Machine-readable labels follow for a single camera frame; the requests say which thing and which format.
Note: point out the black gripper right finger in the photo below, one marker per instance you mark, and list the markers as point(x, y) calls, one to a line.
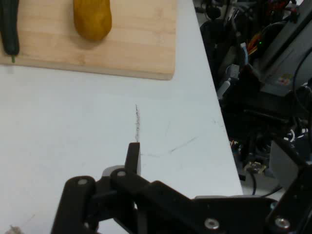
point(292, 207)

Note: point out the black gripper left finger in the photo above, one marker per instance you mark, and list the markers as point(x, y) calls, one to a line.
point(73, 200)

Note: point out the small bare circuit board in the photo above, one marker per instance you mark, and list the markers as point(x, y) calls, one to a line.
point(256, 168)

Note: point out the bamboo cutting board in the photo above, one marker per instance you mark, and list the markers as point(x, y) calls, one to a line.
point(136, 48)

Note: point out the long dark green cucumber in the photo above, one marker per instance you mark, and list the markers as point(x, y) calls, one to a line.
point(9, 29)

